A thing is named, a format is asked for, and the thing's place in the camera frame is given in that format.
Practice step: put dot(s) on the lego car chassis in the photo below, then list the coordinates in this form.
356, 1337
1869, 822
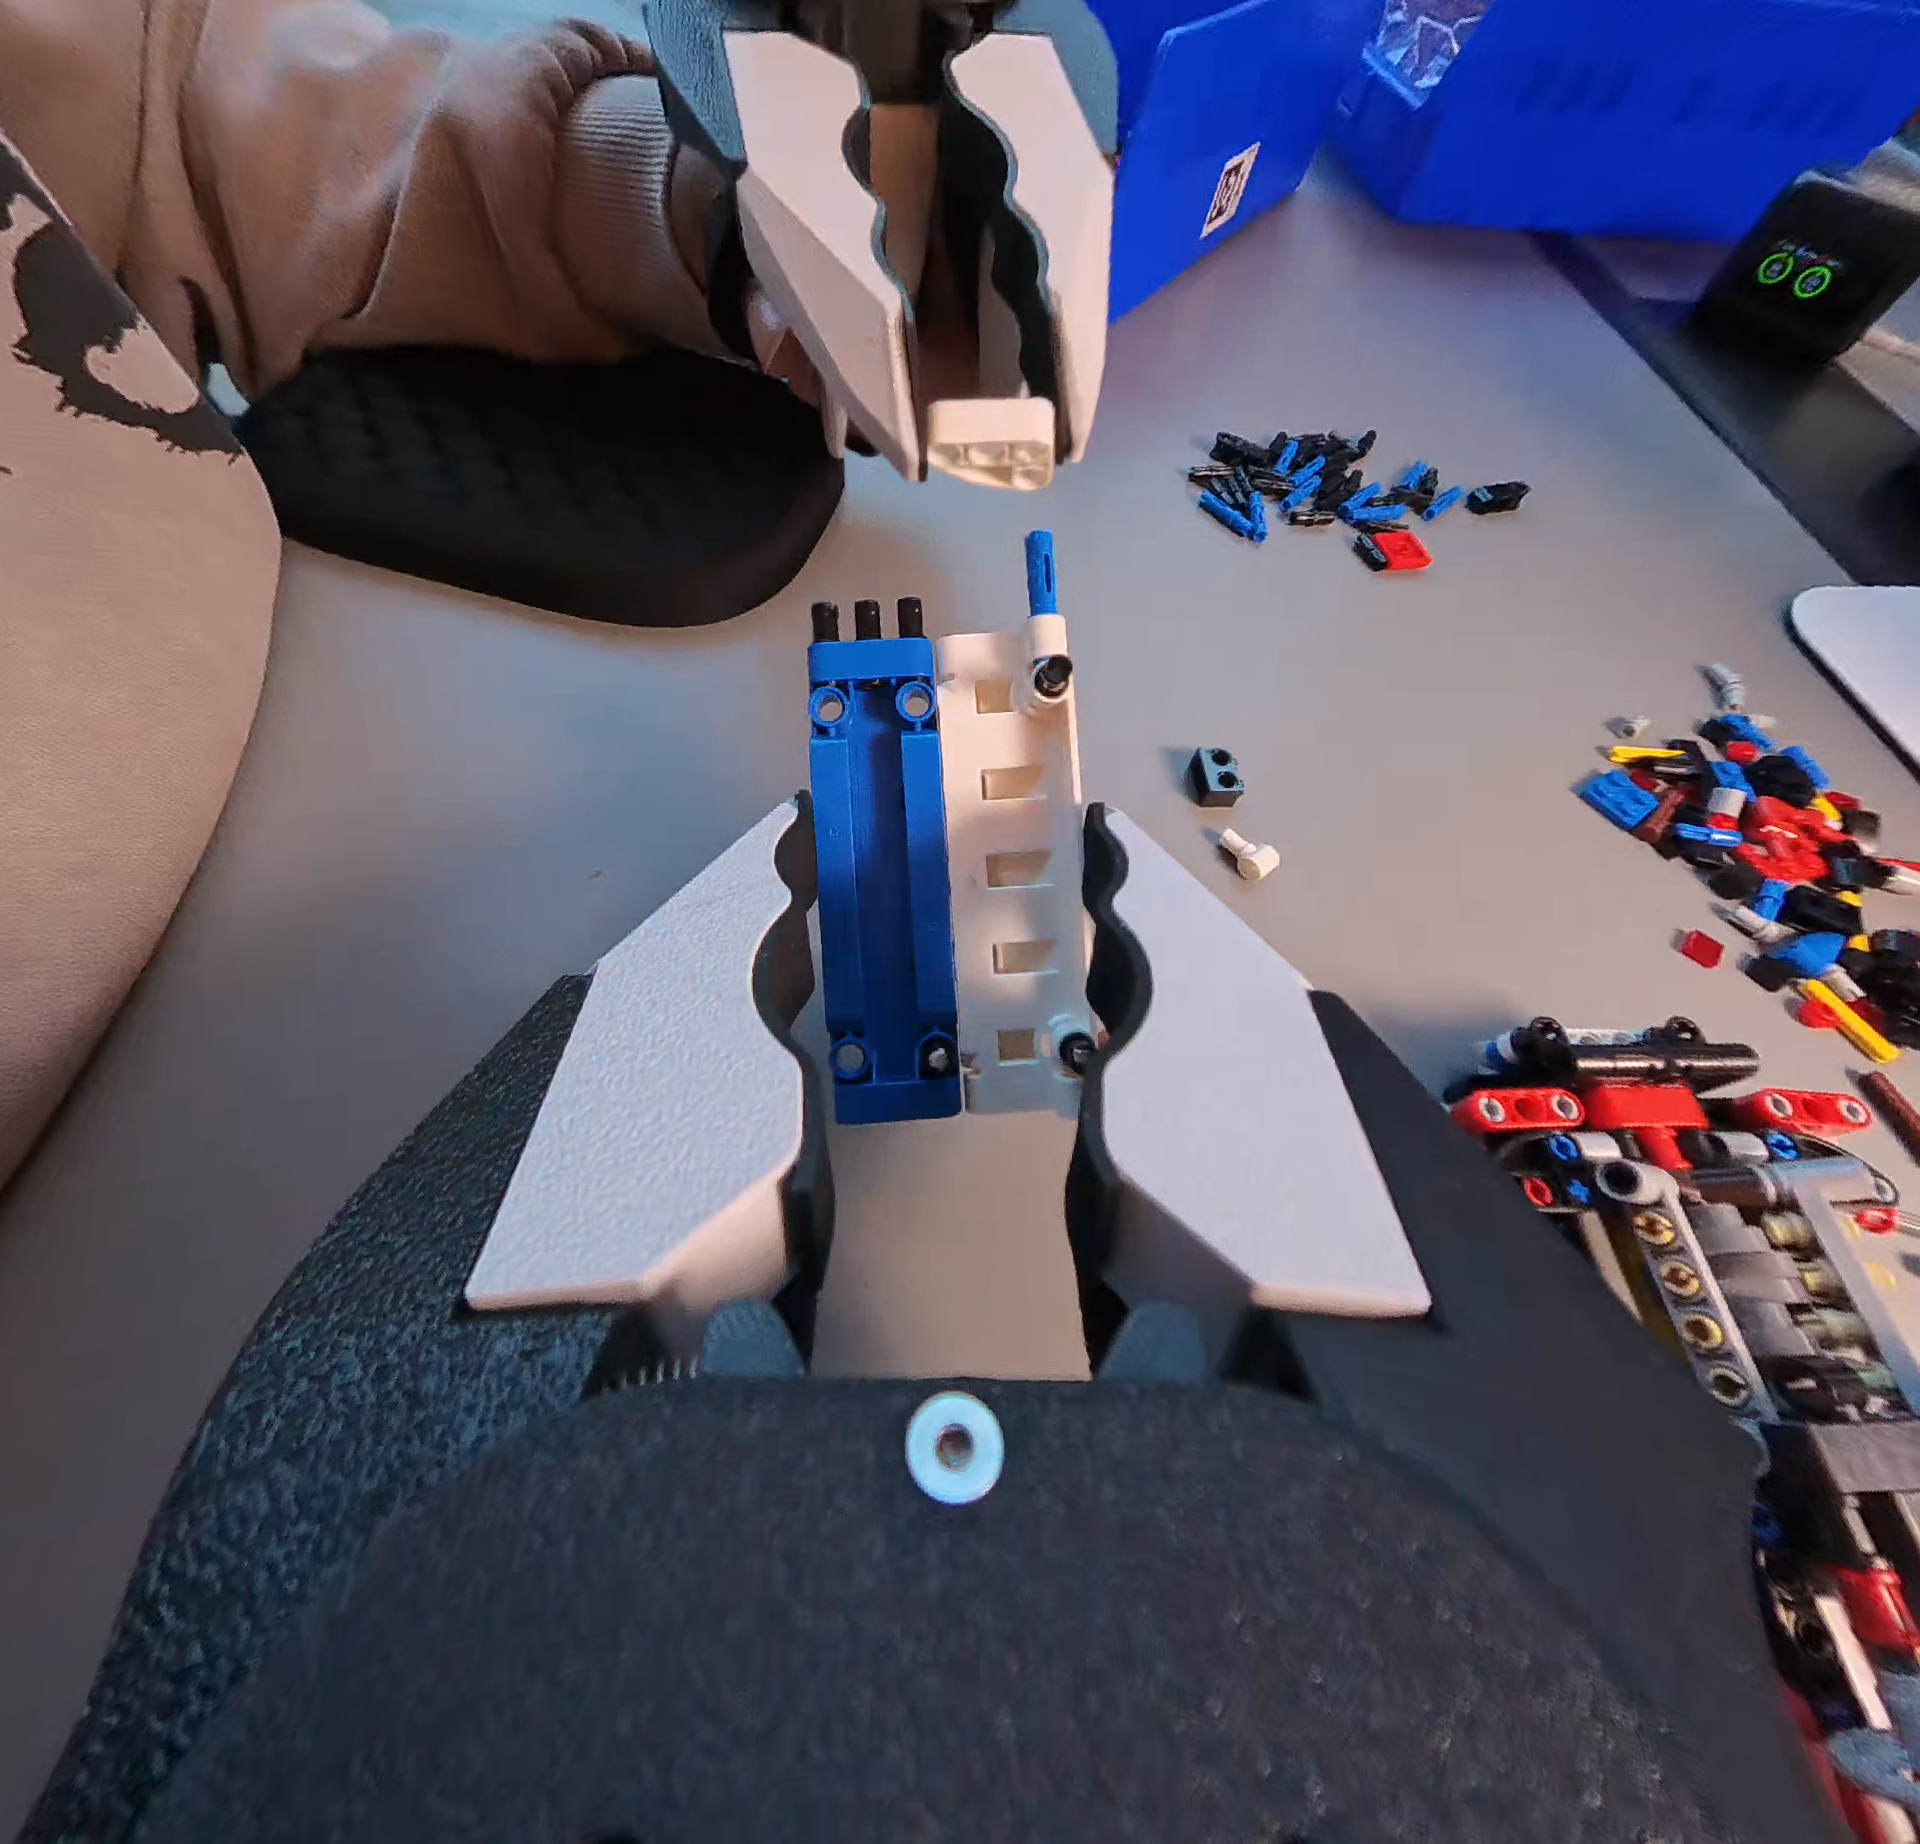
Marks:
1725, 1229

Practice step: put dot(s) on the red lego plate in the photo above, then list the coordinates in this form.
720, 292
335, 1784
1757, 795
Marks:
1395, 551

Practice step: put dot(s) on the person's left forearm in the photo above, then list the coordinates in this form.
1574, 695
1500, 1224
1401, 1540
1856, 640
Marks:
375, 149

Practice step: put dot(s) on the tagged blue plastic bin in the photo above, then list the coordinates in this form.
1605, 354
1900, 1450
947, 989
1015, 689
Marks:
1200, 104

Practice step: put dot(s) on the small white lego connector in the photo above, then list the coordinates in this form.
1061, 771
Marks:
1248, 854

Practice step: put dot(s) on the small black lego piece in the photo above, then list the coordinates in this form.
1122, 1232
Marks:
1497, 497

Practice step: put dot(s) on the pile of blue black lego pins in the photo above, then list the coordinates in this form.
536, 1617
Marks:
1306, 487

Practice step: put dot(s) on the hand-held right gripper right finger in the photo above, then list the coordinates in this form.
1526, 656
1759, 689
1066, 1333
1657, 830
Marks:
1245, 1125

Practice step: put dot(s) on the small black lego brick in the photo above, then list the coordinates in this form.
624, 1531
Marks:
1217, 776

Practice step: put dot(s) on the clear plastic bag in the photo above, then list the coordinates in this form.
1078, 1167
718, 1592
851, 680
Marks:
1427, 28

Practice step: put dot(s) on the black textured armrest pad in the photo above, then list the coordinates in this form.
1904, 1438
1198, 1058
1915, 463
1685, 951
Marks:
526, 477

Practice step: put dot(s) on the pile of mixed lego pieces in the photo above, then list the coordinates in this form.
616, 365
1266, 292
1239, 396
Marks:
1786, 840

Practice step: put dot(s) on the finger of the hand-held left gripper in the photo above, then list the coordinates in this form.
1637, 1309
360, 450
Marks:
1056, 193
795, 193

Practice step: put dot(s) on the white stand base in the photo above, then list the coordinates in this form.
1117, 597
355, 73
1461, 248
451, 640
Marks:
1867, 659

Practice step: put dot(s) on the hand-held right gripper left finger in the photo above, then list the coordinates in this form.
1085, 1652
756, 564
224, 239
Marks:
661, 1109

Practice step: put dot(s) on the black device with green lights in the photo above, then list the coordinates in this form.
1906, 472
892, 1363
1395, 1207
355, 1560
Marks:
1800, 268

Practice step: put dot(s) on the small white lego beam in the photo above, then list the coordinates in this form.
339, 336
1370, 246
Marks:
990, 441

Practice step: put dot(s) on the black desk strip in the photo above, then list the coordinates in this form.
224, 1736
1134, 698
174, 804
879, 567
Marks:
1770, 448

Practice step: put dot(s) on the blue and white lego assembly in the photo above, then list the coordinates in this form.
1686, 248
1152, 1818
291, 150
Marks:
885, 900

